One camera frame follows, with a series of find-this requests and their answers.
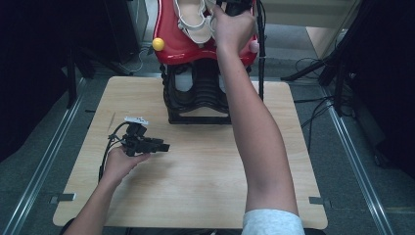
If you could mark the dark curtain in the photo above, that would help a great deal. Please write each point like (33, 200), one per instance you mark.
(388, 81)
(26, 81)

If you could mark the metal floor rail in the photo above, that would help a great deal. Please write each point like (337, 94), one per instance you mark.
(42, 169)
(359, 169)

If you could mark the person's grey sleeve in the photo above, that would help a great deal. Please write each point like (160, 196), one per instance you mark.
(274, 223)

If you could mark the red and black shoe rack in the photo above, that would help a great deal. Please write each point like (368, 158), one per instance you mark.
(169, 49)

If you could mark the yellow ball knob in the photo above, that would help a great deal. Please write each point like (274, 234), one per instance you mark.
(158, 44)

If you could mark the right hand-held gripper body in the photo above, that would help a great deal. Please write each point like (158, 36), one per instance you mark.
(239, 6)

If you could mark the person's right hand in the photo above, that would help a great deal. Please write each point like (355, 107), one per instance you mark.
(235, 32)

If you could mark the white heeled sandal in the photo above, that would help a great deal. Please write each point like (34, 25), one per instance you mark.
(192, 13)
(210, 3)

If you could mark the grey table bracket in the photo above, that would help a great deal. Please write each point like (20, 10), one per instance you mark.
(318, 200)
(62, 197)

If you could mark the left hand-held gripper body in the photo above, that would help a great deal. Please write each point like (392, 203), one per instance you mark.
(137, 143)

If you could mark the black leather shoe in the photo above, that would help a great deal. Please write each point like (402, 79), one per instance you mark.
(222, 86)
(183, 81)

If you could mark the pink ball knob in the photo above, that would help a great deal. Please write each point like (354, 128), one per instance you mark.
(253, 47)

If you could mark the black tripod stand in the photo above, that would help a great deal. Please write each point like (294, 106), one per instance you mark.
(313, 67)

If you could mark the person's left hand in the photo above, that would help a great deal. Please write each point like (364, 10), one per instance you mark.
(120, 166)

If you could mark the black cabinet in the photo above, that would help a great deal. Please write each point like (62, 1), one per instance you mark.
(114, 29)

